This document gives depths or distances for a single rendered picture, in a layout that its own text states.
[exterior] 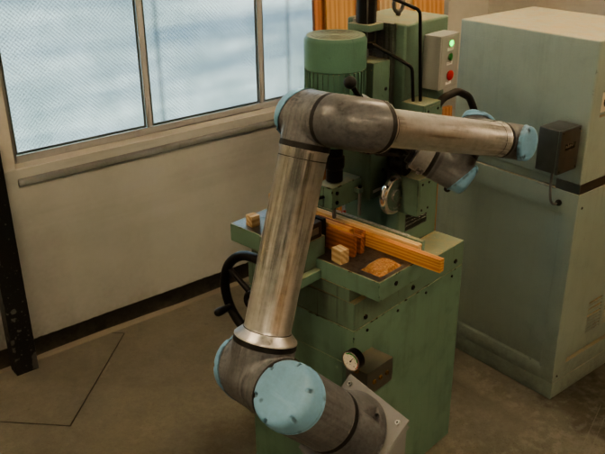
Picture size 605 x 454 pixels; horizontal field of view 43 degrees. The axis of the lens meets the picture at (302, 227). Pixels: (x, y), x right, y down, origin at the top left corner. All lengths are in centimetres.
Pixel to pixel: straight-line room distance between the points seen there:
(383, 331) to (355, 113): 95
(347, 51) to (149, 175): 160
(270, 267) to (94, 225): 184
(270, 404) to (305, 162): 52
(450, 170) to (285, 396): 78
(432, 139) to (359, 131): 22
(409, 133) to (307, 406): 62
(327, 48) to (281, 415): 100
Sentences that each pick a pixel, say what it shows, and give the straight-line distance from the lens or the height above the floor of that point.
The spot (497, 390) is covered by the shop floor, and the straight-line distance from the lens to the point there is 331.
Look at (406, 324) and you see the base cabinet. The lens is 249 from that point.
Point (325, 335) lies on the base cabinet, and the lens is 235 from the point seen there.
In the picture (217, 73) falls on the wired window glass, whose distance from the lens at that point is 369.
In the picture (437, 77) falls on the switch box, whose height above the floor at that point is 136.
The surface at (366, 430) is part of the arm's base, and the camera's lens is 177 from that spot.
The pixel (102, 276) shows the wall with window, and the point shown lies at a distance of 359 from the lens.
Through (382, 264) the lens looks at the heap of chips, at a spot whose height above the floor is 92.
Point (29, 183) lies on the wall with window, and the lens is 329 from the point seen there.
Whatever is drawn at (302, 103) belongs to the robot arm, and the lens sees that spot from 170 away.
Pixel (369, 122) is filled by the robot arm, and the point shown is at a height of 144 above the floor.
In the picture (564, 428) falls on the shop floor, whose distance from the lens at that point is 318.
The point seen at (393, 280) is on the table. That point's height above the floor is 88.
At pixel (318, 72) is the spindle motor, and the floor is 142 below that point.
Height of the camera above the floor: 191
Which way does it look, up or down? 24 degrees down
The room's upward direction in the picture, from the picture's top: 1 degrees counter-clockwise
